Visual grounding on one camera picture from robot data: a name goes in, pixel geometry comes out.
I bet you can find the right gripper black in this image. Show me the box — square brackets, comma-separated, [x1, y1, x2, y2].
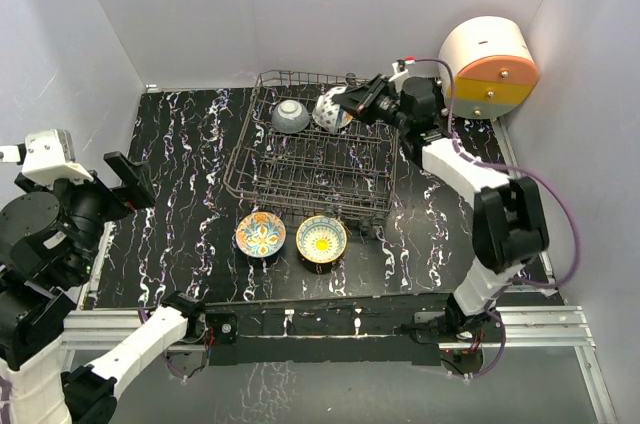
[332, 74, 411, 133]

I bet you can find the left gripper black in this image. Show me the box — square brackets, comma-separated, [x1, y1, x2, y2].
[21, 148, 154, 281]

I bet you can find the blue white pattern bowl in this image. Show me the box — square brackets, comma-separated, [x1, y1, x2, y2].
[312, 86, 353, 133]

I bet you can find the grey speckled bowl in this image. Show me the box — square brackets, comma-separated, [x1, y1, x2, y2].
[271, 99, 310, 134]

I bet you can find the grey wire dish rack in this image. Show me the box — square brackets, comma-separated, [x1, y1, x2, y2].
[224, 70, 399, 236]

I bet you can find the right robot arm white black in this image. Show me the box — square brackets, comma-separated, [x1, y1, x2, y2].
[324, 75, 549, 341]

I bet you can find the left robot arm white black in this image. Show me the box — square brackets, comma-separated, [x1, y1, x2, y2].
[1, 152, 207, 423]

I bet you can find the orange blue floral bowl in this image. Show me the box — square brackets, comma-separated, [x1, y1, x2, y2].
[235, 212, 286, 258]

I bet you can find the round three-colour drawer unit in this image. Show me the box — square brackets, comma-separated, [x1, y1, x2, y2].
[439, 16, 539, 120]

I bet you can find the yellow sun pattern bowl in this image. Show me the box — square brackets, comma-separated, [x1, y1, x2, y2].
[295, 215, 347, 265]

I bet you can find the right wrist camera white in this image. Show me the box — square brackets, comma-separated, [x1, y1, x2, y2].
[389, 59, 414, 88]

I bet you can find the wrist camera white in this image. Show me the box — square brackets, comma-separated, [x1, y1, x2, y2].
[22, 129, 94, 189]
[389, 59, 414, 88]

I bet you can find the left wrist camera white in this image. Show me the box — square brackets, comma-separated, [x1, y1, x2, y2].
[22, 129, 94, 189]

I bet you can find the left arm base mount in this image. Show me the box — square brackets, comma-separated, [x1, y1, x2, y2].
[203, 312, 238, 348]

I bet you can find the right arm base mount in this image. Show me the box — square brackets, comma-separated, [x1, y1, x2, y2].
[393, 310, 502, 344]

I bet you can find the aluminium frame rail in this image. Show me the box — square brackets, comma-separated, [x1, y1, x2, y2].
[59, 118, 621, 424]

